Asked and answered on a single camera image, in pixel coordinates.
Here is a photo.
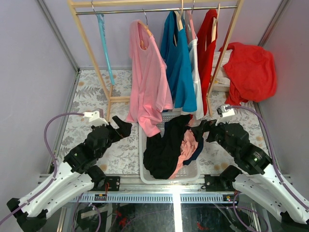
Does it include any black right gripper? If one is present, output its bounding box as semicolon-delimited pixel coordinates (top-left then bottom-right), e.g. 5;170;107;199
190;116;236;156

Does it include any pink t shirt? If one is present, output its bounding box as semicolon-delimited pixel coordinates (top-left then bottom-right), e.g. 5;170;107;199
126;20;173;137

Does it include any orange hanger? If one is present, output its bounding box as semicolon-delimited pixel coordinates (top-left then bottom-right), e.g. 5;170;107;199
137;9;153;51

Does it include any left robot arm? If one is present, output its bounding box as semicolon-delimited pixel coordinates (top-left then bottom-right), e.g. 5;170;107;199
7;111;132;232

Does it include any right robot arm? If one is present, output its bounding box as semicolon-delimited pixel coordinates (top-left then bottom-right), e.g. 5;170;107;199
191;120;309;232

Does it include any teal t shirt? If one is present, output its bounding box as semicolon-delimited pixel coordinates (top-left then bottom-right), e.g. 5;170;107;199
160;11;197;113

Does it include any white t shirt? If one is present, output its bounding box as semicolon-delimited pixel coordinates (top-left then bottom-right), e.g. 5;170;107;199
183;12;204;120

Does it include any wooden hanger right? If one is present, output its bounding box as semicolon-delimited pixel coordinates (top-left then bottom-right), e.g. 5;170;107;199
211;3;221;42

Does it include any cream wooden hanger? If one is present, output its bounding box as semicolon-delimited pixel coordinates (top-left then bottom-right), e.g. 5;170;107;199
173;0;185;46

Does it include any red hanging t shirt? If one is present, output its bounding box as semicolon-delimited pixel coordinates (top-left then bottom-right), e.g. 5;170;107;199
197;9;217;116

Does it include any pink hanger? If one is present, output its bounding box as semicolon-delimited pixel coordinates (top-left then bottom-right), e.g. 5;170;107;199
186;0;197;42

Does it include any light blue hanger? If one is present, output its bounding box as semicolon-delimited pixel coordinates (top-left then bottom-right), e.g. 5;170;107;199
91;1;115;86

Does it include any peach garment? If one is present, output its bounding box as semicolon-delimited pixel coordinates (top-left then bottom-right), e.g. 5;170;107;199
169;130;198;179

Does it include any black garment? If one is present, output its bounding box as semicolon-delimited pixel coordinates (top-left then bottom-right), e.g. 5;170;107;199
143;115;204;180

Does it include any white laundry basket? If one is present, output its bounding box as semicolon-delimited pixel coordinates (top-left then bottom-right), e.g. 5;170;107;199
139;112;200;185

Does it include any white folded cloth stack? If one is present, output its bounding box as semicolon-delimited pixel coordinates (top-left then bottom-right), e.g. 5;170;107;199
211;50;232;86

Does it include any red cloth pile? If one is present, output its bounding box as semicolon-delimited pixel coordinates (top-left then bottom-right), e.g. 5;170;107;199
223;42;277;105

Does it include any wooden clothes rack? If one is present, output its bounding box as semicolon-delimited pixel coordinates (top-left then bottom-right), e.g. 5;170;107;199
67;0;244;121

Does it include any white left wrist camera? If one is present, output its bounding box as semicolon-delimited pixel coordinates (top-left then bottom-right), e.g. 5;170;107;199
84;109;109;127

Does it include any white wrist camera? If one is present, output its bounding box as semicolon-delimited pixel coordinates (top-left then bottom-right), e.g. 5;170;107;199
84;109;109;127
216;104;236;125

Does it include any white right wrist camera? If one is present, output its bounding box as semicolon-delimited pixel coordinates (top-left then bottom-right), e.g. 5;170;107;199
216;104;236;125

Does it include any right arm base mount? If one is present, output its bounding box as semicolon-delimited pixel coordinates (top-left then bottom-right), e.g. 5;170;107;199
201;174;228;192

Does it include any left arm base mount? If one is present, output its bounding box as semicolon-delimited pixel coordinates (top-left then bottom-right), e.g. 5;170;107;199
104;176;121;192

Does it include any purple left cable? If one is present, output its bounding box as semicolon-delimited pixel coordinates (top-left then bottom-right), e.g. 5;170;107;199
0;113;84;232

